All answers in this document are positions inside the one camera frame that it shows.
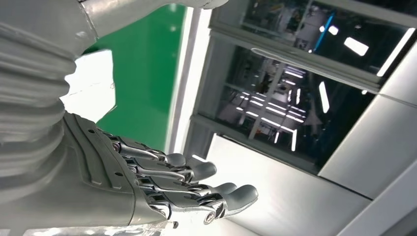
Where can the dark glass partition frame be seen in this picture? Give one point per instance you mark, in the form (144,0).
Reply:
(293,97)

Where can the green conveyor belt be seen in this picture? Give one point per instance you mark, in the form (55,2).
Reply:
(143,81)

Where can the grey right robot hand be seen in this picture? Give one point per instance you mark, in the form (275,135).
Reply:
(97,182)

